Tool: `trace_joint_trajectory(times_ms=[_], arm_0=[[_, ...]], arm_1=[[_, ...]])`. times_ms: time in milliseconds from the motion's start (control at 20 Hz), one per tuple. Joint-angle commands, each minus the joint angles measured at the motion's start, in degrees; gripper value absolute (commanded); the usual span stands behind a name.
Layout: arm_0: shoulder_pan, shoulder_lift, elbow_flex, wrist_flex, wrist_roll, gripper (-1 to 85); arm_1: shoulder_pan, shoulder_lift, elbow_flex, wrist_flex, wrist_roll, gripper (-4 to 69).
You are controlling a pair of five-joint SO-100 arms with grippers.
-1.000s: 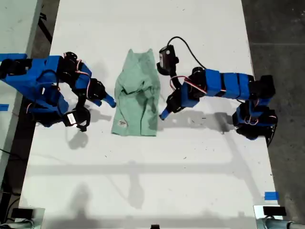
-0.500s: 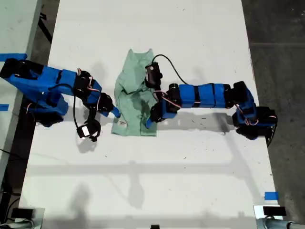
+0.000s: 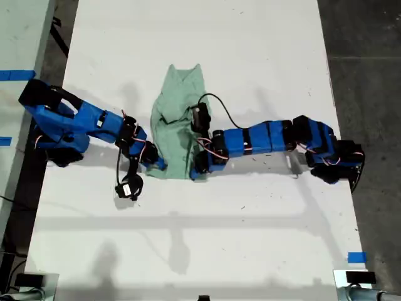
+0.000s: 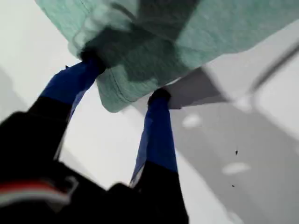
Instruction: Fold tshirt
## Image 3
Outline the pale green T-shirt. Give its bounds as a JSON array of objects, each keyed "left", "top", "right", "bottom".
[{"left": 145, "top": 63, "right": 214, "bottom": 181}]

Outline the small black rectangular box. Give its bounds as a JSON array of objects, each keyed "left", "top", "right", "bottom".
[
  {"left": 14, "top": 273, "right": 45, "bottom": 287},
  {"left": 345, "top": 271, "right": 377, "bottom": 285}
]

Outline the grey metal tube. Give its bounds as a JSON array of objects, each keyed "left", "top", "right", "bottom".
[
  {"left": 0, "top": 288, "right": 48, "bottom": 301},
  {"left": 341, "top": 289, "right": 401, "bottom": 301}
]

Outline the gripper red white wire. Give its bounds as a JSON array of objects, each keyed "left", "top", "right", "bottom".
[
  {"left": 196, "top": 137, "right": 229, "bottom": 160},
  {"left": 133, "top": 125, "right": 149, "bottom": 159}
]

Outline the gripper black camera cable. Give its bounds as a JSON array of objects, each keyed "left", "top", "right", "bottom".
[
  {"left": 115, "top": 146, "right": 124, "bottom": 191},
  {"left": 200, "top": 93, "right": 249, "bottom": 130}
]

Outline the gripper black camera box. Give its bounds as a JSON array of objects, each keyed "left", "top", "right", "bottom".
[
  {"left": 114, "top": 175, "right": 145, "bottom": 202},
  {"left": 190, "top": 102, "right": 212, "bottom": 134}
]

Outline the black base cable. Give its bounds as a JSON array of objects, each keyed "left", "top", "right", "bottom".
[{"left": 350, "top": 153, "right": 367, "bottom": 193}]

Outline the black metal frame bar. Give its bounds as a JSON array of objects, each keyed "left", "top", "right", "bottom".
[{"left": 49, "top": 15, "right": 70, "bottom": 59}]

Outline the silver metal bracket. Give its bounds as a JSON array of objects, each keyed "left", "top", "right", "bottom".
[{"left": 333, "top": 268, "right": 378, "bottom": 301}]

